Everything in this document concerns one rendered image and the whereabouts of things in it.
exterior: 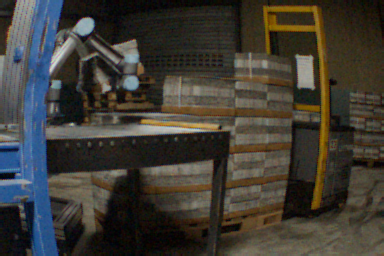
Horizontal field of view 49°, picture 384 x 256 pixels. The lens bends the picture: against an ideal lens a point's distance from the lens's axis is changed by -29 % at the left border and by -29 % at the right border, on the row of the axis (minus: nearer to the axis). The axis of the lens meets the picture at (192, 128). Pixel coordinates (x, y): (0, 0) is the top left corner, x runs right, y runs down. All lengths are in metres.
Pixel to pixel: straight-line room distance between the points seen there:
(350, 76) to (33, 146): 8.74
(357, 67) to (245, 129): 6.28
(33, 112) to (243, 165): 2.56
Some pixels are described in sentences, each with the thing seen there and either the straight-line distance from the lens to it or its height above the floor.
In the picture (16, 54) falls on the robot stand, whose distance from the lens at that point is 3.04.
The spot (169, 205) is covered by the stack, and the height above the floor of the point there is 0.29.
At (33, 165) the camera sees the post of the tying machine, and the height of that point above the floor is 0.75.
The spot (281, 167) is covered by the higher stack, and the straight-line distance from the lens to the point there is 3.99.
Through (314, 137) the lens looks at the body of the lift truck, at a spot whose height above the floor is 0.68.
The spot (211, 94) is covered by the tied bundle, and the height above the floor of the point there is 0.96.
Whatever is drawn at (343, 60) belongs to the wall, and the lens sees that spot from 9.82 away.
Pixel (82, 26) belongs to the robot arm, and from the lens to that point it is 2.67.
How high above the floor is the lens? 0.94
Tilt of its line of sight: 3 degrees down
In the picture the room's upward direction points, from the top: 2 degrees clockwise
